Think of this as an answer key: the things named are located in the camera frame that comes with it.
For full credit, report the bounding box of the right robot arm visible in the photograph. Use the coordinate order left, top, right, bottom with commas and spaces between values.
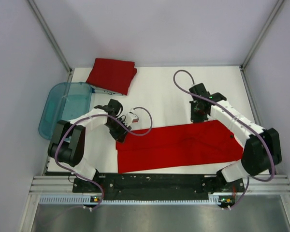
189, 83, 282, 191

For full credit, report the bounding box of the translucent blue plastic bin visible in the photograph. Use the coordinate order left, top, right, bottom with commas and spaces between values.
38, 82, 92, 140

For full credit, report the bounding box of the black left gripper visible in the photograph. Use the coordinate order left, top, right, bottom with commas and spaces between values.
105, 117, 131, 144

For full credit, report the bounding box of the right aluminium corner post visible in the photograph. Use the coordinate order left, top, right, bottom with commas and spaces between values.
240, 0, 286, 72

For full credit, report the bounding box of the bright red t-shirt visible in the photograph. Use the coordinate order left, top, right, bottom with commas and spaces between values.
116, 120, 243, 173

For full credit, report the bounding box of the grey slotted cable duct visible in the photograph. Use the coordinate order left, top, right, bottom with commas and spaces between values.
39, 195, 233, 205

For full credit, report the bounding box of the aluminium frame rail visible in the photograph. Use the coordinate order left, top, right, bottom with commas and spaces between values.
29, 175, 290, 195

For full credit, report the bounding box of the white blue folded t-shirt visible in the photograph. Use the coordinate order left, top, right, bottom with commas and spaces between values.
91, 86, 123, 96

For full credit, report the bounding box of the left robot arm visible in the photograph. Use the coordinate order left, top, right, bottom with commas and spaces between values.
47, 99, 139, 192

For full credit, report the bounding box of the aluminium corner post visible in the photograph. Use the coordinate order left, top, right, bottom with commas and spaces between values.
26, 0, 73, 73
240, 0, 286, 72

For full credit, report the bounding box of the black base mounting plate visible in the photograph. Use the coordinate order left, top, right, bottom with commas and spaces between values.
72, 173, 246, 200

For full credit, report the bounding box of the left aluminium corner post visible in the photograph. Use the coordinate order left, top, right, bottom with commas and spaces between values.
26, 0, 73, 73

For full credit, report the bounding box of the dark red folded t-shirt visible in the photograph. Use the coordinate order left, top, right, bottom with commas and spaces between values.
86, 58, 137, 95

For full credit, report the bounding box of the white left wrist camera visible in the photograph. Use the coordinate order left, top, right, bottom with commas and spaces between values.
125, 109, 139, 126

